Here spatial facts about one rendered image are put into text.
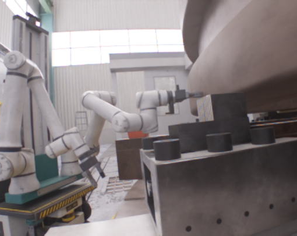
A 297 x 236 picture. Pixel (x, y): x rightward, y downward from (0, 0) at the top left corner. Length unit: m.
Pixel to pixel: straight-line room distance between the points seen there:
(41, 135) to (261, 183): 1.67
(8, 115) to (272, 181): 1.25
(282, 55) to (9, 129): 1.29
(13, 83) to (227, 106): 1.13
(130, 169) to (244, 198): 1.35
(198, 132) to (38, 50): 1.72
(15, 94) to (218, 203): 1.16
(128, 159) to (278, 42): 1.47
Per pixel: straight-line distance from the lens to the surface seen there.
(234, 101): 0.62
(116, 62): 4.69
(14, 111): 1.27
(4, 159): 1.24
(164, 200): 0.43
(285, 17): 0.59
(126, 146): 1.72
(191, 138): 0.54
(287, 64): 0.57
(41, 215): 1.38
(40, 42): 2.02
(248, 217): 0.53
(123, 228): 0.63
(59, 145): 1.16
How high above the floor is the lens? 0.75
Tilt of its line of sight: 4 degrees up
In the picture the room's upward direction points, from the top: 6 degrees counter-clockwise
